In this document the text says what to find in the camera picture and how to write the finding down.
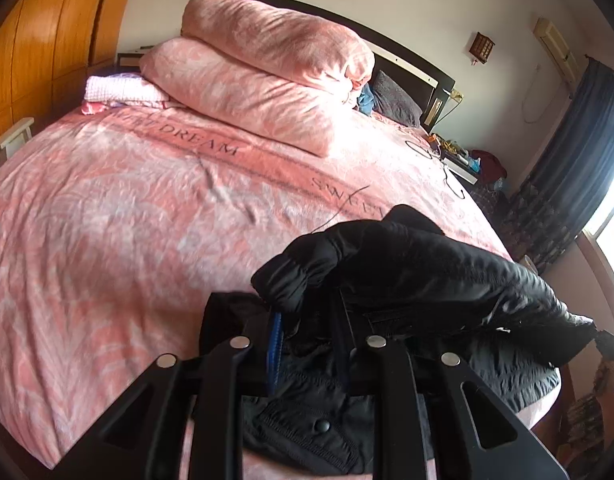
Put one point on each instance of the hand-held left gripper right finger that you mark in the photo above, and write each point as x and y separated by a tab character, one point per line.
387	375

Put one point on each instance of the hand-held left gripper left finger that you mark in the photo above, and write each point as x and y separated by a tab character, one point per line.
274	355

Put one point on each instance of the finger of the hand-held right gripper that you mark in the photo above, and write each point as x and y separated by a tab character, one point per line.
606	345

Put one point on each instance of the black pants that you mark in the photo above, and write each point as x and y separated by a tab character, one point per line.
412	270

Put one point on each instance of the window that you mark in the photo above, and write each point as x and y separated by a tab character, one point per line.
612	230

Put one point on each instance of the dark blue curtain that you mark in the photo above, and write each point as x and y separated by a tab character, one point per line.
567	160

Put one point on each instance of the bed with pink bedspread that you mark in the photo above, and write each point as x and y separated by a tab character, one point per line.
112	240

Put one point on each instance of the red cloth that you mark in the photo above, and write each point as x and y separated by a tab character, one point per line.
487	162

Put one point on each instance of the cluttered nightstand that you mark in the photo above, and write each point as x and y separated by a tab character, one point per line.
462	165

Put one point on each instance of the lower pink pillow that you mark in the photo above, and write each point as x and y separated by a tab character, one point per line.
237	95

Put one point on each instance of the pink pillow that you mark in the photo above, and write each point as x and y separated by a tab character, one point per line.
267	40
237	95

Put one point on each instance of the blue cloth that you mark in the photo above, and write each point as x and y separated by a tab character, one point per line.
365	101

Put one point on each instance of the grey pillow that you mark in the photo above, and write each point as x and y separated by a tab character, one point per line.
394	95

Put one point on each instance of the dark bed headboard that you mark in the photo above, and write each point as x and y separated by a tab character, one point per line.
417	75

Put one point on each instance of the white knitted blanket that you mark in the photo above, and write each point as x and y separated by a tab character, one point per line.
117	89

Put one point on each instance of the upper pink pillow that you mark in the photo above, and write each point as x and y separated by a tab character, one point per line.
267	40

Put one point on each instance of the dark nightstand with white top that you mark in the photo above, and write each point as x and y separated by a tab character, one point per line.
129	57

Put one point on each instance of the white wooden stool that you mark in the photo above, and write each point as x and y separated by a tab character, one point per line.
12	135

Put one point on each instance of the wooden wardrobe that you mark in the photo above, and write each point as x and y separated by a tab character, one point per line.
47	35

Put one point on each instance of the wall air conditioner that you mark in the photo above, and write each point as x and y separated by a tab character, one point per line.
557	50

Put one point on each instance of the wooden wall ornament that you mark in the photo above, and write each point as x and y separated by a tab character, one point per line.
482	46

